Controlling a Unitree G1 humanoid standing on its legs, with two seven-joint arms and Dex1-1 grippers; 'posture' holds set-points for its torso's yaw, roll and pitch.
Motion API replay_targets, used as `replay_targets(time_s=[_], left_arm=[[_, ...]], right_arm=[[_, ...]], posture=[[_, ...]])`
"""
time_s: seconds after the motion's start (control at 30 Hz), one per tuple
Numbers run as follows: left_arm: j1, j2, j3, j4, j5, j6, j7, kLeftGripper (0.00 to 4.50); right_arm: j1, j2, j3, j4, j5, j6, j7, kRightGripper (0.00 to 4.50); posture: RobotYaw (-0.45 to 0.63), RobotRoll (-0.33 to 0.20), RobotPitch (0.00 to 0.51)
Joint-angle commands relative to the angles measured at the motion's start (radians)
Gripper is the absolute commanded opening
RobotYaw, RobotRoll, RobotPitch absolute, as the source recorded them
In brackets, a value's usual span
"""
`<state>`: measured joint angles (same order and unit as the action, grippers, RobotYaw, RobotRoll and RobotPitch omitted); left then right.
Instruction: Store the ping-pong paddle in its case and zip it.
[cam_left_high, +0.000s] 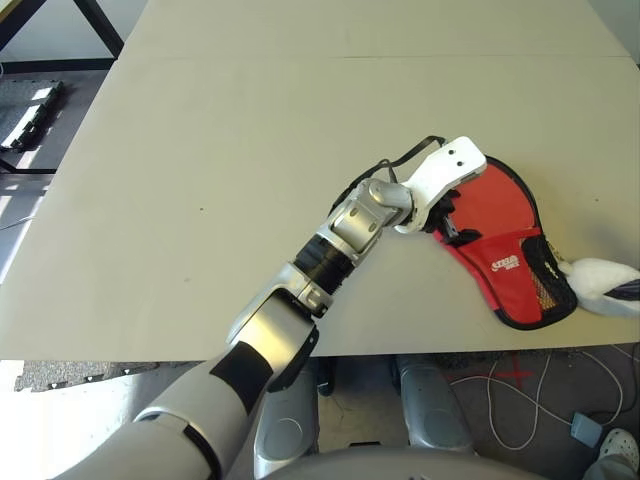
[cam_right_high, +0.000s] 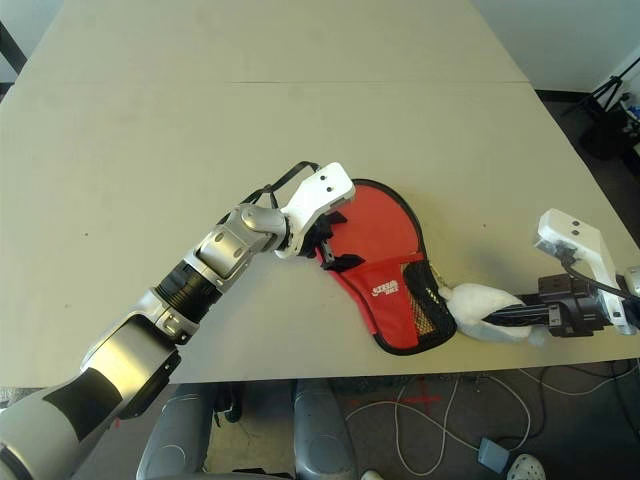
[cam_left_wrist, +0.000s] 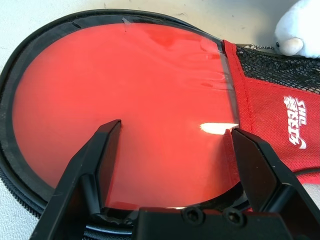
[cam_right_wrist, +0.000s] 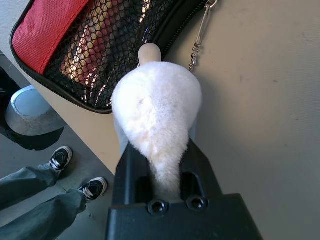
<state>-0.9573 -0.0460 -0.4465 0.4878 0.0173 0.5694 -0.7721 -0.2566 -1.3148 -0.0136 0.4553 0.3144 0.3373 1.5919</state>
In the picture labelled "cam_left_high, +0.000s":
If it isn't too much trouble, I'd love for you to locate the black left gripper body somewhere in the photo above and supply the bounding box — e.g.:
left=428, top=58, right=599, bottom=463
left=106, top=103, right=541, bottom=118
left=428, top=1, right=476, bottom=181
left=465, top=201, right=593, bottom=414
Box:
left=426, top=193, right=457, bottom=242

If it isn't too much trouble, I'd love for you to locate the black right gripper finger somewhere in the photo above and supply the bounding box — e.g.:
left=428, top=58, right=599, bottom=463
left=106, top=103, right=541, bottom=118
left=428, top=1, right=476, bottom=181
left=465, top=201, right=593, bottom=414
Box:
left=607, top=278, right=640, bottom=304

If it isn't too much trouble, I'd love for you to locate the grey-blue plush zipper toy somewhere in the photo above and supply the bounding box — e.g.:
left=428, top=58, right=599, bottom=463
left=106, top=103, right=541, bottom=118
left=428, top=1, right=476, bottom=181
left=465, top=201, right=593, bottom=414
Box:
left=557, top=257, right=640, bottom=320

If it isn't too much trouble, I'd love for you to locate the black and red paddle case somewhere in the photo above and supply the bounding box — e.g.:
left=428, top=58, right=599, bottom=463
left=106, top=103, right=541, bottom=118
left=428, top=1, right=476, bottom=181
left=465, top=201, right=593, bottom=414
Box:
left=432, top=154, right=580, bottom=331

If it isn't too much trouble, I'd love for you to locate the grey-blue foot pedal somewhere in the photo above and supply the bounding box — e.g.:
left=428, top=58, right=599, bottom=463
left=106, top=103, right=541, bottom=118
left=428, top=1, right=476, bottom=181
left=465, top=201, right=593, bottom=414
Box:
left=569, top=412, right=604, bottom=449

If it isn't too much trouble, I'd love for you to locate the white perforated clog shoe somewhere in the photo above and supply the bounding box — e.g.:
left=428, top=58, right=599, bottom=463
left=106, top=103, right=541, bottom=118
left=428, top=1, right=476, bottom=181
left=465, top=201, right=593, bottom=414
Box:
left=597, top=427, right=639, bottom=474

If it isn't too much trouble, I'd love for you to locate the grey right robot leg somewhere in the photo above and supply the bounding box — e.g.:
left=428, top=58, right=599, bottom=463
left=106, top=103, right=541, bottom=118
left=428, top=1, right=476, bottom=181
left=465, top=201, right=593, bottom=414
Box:
left=397, top=354, right=476, bottom=469

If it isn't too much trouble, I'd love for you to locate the grey robot leg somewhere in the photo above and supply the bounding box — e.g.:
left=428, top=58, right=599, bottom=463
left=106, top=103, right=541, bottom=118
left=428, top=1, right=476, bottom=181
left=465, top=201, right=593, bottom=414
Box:
left=397, top=354, right=476, bottom=469
left=252, top=357, right=321, bottom=480

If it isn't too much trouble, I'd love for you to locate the grey robot torso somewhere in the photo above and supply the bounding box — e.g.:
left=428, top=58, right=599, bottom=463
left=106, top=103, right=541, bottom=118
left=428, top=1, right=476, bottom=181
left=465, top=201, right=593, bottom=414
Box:
left=269, top=444, right=546, bottom=480

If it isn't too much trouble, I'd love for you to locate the grey left robot leg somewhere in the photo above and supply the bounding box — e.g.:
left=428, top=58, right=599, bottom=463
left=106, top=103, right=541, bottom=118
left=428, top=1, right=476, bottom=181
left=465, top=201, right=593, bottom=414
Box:
left=252, top=357, right=321, bottom=480

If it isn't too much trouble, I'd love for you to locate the speckled grey floor mat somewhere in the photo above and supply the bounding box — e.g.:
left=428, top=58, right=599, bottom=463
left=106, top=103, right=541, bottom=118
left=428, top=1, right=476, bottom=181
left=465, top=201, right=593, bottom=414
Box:
left=14, top=359, right=161, bottom=396

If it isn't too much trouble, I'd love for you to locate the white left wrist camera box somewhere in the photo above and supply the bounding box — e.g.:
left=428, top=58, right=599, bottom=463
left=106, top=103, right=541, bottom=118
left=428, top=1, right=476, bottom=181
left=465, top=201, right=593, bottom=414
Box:
left=394, top=135, right=487, bottom=235

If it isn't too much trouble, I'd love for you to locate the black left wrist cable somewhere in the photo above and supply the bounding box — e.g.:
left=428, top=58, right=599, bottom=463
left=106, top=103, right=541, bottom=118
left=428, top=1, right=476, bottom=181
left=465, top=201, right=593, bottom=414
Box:
left=332, top=134, right=449, bottom=211

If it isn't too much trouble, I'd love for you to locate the white floor cable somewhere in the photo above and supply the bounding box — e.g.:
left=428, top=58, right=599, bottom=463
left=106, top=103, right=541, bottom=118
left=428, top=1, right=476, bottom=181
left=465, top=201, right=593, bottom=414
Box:
left=449, top=349, right=626, bottom=451

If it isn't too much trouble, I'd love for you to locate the black metal table frame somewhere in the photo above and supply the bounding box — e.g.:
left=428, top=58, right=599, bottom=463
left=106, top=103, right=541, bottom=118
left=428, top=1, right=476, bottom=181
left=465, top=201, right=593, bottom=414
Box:
left=0, top=0, right=126, bottom=64

